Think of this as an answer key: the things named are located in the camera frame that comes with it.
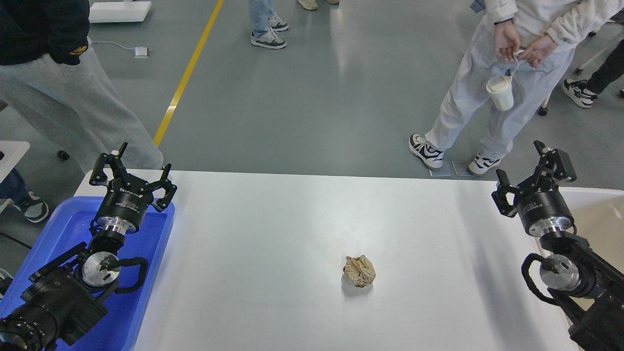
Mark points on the brown paper ball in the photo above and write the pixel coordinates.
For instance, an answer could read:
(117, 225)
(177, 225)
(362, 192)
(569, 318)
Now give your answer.
(359, 271)

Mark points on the right metal floor plate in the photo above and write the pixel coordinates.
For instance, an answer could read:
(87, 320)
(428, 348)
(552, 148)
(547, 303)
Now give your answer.
(461, 169)

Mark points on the left metal floor plate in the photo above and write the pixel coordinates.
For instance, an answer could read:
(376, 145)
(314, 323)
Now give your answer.
(443, 171)

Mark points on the seated person blue jeans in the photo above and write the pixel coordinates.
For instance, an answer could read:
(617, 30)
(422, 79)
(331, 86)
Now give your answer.
(32, 207)

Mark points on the person in blue jeans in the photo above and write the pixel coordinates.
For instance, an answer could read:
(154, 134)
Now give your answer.
(266, 24)

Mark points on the person in white clothes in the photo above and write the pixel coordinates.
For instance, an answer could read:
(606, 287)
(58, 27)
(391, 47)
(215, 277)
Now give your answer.
(534, 41)

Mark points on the white side table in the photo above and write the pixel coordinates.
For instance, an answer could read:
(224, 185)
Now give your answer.
(11, 153)

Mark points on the metal floor plate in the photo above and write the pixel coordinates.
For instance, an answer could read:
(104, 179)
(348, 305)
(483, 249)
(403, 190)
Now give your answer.
(443, 171)
(461, 169)

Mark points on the white board on floor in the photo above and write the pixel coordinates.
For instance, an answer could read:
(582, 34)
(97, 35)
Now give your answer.
(119, 11)

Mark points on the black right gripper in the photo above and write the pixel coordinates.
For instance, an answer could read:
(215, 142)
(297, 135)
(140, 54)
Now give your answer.
(540, 213)

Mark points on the white cup with lid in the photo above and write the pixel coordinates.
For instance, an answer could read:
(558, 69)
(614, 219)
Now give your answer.
(499, 88)

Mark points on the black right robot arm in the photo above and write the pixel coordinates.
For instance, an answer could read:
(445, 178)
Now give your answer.
(589, 290)

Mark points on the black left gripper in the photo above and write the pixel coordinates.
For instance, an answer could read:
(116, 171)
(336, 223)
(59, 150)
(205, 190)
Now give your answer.
(123, 205)

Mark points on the white plastic bin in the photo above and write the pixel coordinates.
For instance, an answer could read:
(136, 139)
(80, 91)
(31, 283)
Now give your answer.
(599, 217)

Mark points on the white power adapter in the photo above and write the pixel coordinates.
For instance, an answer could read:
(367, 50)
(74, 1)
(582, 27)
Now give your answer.
(141, 52)

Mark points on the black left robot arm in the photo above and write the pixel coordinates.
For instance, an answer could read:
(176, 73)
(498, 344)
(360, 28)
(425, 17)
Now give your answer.
(65, 299)

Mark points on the person in black trousers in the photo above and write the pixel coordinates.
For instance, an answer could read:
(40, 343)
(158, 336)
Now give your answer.
(584, 92)

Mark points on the person in grey sweatpants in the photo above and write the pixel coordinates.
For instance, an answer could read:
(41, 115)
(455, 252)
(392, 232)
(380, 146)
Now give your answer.
(52, 77)

